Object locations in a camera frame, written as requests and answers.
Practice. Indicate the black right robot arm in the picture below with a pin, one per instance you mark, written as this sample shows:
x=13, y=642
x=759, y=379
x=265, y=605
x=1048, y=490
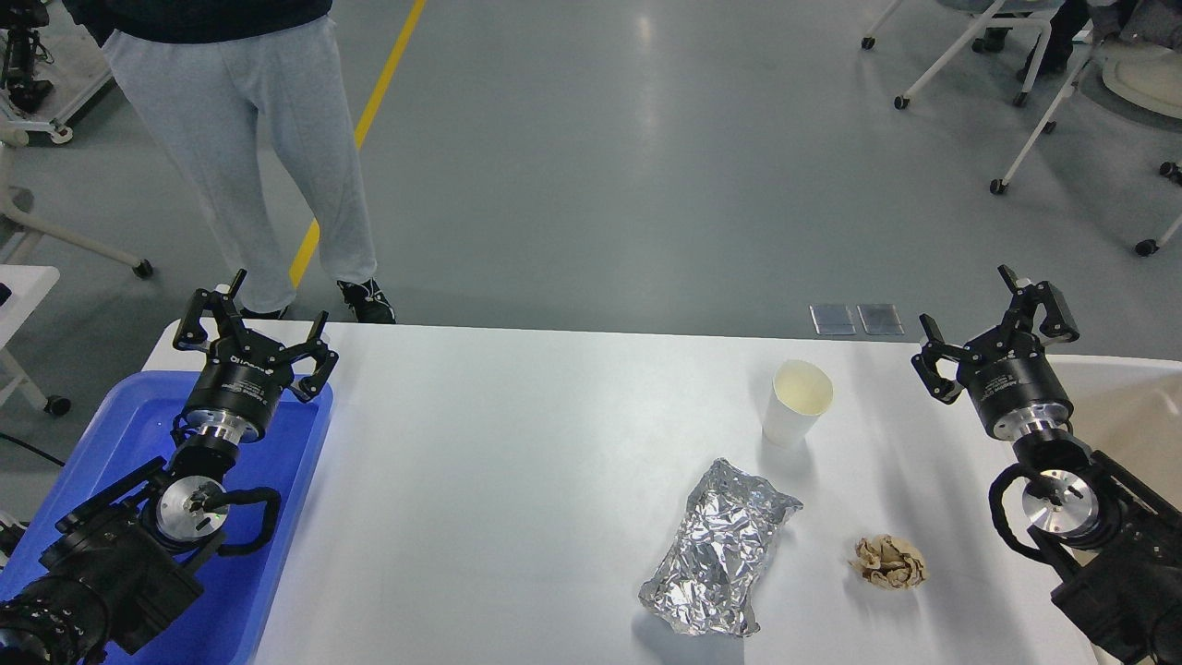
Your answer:
x=1112, y=541

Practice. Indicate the white paper cup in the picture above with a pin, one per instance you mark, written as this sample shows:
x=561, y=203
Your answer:
x=800, y=394

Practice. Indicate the black equipment on cart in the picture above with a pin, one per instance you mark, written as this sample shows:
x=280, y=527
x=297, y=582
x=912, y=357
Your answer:
x=51, y=70

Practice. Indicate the white rolling chair frame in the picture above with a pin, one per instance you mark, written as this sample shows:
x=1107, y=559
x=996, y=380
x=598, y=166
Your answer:
x=985, y=16

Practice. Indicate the crumpled brown paper ball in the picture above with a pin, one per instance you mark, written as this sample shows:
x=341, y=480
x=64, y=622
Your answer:
x=888, y=562

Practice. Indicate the blue plastic bin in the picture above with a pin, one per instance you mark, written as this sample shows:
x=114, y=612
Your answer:
x=133, y=426

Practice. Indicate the white plastic bin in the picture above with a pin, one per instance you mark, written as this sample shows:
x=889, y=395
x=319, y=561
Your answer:
x=1130, y=409

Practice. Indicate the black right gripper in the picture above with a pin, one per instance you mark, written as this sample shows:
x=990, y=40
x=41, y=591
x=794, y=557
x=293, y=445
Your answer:
x=1014, y=388

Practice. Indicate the person in grey trousers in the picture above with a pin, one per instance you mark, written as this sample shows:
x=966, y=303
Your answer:
x=204, y=76

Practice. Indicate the metal floor plate right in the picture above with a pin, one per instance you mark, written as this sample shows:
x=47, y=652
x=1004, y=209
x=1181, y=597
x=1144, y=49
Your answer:
x=880, y=319

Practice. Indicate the white rolling chair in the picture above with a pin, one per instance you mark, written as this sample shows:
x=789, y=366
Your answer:
x=1137, y=82

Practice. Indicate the metal floor plate left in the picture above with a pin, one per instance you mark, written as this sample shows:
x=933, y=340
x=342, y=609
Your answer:
x=833, y=319

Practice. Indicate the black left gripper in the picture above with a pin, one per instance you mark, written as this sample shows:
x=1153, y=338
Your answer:
x=238, y=378

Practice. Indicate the metal floor plate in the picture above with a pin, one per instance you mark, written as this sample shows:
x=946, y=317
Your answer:
x=880, y=319
x=833, y=319

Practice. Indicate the crumpled aluminium foil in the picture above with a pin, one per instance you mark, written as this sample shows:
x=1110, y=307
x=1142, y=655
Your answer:
x=724, y=544

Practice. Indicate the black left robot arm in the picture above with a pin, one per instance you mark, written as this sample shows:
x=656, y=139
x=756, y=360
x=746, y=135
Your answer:
x=125, y=563

